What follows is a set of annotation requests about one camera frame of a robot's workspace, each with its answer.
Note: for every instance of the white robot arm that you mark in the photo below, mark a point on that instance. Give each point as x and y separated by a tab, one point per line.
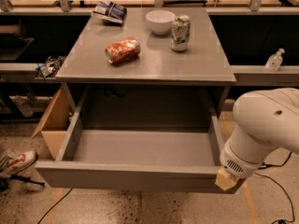
264	122

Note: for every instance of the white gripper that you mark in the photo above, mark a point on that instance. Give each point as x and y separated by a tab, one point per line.
234	162

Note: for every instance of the cardboard box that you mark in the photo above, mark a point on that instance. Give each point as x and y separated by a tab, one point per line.
54	122

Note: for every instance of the blue chip bag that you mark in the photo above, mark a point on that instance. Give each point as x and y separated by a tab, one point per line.
110	11

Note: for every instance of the white red sneaker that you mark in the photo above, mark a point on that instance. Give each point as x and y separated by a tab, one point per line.
12	166

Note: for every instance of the green white soda can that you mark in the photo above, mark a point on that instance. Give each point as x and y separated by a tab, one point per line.
180	32

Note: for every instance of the crushed orange soda can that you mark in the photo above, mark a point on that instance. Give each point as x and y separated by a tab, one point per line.
122	50

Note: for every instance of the grey top drawer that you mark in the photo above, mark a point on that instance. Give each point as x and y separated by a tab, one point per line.
164	140

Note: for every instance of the white bowl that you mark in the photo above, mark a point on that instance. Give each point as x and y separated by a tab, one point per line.
160	21

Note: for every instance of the grey drawer cabinet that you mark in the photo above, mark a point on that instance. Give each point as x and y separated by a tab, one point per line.
160	88

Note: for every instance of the tray of small parts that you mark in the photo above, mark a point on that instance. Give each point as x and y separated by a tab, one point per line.
50	67

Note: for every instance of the hand sanitizer bottle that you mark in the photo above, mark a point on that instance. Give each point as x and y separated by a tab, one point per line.
274	61

